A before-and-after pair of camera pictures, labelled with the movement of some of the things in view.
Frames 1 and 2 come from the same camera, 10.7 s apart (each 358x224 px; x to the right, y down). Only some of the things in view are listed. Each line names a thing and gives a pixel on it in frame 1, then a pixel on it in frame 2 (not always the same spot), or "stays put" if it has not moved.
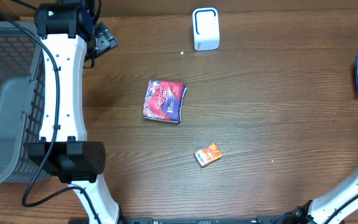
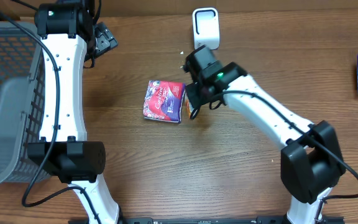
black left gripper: [107, 40] stays put
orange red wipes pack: [207, 155] → [189, 107]
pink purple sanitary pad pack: [163, 101] stays put
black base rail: [202, 219] stays put
